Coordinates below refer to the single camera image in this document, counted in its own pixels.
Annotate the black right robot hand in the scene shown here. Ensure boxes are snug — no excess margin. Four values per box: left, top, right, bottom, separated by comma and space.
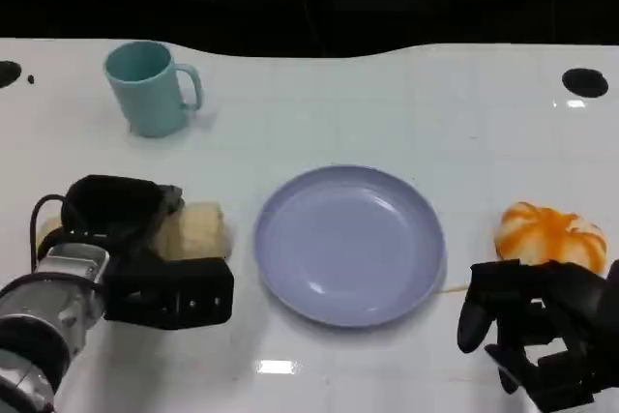
457, 257, 619, 407

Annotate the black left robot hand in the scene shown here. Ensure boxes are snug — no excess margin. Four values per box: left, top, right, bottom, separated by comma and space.
61, 174, 186, 260

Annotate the orange and white bread roll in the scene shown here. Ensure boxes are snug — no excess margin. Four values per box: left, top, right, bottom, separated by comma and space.
492, 199, 608, 274

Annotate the pale green mug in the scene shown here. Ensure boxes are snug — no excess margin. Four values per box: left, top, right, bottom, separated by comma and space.
103, 41, 204, 138

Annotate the lilac plate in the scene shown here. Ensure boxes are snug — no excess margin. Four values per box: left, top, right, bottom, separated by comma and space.
253, 164, 448, 328

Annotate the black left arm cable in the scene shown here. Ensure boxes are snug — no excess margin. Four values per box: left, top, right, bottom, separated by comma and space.
30, 193, 74, 273

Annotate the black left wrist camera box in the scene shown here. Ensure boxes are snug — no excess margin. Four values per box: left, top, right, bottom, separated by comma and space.
103, 256, 236, 331

